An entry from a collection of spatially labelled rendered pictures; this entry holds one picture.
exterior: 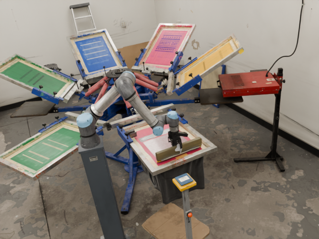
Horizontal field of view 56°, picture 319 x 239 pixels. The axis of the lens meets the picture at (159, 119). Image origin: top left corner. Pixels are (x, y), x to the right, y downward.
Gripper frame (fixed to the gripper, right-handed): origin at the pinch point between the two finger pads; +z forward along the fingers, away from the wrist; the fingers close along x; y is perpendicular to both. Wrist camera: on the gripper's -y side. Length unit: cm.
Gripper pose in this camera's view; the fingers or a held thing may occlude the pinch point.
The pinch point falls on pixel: (179, 150)
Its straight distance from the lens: 245.7
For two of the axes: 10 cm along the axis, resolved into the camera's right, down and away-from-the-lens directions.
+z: 1.4, 8.7, 4.7
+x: 4.3, 3.8, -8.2
